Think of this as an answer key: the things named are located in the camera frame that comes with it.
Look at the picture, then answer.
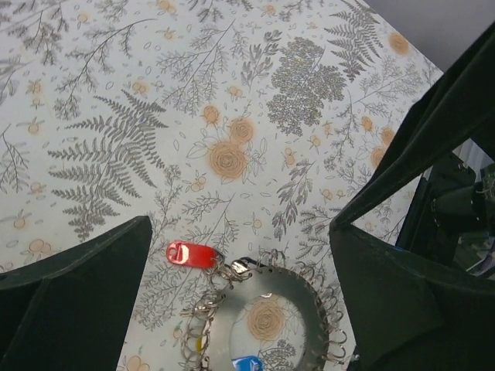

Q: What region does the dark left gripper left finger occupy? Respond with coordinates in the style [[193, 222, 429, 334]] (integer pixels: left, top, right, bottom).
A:
[[1, 216, 152, 370]]

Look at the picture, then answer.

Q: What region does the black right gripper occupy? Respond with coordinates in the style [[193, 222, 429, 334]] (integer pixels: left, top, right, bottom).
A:
[[334, 26, 494, 278]]

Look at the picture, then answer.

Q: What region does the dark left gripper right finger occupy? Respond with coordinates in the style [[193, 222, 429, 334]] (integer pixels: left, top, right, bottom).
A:
[[329, 225, 494, 370]]

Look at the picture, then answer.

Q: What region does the red key tag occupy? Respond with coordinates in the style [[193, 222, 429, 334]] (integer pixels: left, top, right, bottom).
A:
[[165, 241, 219, 269]]

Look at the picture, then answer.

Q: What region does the blue key tag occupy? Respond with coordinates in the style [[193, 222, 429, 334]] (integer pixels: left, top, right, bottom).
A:
[[232, 356, 264, 371]]

